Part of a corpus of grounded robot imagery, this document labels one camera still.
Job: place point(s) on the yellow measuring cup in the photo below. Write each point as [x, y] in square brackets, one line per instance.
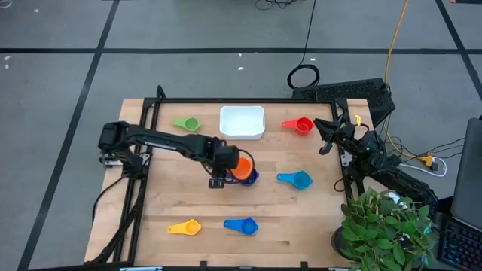
[192, 227]

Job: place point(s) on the green measuring cup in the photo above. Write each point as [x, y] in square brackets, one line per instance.
[191, 124]

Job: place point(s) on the red measuring cup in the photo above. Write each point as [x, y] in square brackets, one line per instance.
[303, 126]

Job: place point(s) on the yellow power plug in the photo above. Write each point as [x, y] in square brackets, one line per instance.
[428, 160]

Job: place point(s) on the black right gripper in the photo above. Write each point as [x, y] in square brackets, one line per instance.
[344, 133]

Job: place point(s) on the white plastic basket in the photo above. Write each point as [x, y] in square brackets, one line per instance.
[242, 122]

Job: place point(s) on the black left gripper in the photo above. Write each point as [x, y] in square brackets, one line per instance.
[226, 158]

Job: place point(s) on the silver arm base bracket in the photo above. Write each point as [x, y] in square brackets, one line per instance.
[111, 162]

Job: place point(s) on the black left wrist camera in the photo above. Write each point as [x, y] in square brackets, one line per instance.
[217, 183]

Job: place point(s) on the orange measuring cup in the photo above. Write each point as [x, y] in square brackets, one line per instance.
[243, 168]

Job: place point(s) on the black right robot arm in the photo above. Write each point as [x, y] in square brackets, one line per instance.
[373, 154]

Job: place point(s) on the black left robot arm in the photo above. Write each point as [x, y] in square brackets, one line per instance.
[169, 143]

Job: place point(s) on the black aluminium table frame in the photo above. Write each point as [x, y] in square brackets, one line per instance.
[244, 100]

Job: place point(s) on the blue measuring cup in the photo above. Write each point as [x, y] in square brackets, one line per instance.
[248, 226]

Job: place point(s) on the black backlit keyboard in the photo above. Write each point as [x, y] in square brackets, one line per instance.
[461, 246]

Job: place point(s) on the green leafy plant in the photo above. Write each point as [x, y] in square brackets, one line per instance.
[380, 229]

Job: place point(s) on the black plant pot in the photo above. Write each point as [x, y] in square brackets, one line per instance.
[337, 242]

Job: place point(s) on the cyan measuring cup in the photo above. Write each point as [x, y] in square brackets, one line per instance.
[301, 180]

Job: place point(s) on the white power adapter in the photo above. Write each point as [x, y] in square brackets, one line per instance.
[395, 197]

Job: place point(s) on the purple measuring cup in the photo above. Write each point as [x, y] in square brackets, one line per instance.
[251, 180]

